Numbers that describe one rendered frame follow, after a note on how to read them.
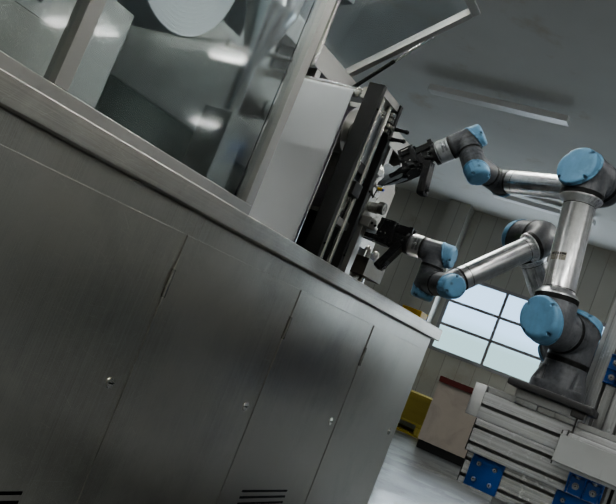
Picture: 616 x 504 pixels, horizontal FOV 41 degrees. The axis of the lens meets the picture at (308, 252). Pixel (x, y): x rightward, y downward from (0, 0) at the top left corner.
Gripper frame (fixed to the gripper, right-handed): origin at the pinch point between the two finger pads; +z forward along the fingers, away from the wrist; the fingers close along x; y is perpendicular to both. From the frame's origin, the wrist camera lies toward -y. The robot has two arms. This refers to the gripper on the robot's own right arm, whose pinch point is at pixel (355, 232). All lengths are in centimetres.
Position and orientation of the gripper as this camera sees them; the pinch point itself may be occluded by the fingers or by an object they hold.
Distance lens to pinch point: 278.4
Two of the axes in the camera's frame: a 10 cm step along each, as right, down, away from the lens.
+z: -8.3, -2.9, 4.8
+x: -4.2, -2.5, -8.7
